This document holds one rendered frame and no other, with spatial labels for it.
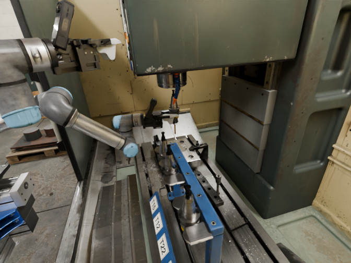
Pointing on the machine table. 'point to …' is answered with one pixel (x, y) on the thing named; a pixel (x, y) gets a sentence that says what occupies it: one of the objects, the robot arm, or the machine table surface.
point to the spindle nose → (165, 83)
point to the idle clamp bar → (209, 190)
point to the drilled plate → (187, 152)
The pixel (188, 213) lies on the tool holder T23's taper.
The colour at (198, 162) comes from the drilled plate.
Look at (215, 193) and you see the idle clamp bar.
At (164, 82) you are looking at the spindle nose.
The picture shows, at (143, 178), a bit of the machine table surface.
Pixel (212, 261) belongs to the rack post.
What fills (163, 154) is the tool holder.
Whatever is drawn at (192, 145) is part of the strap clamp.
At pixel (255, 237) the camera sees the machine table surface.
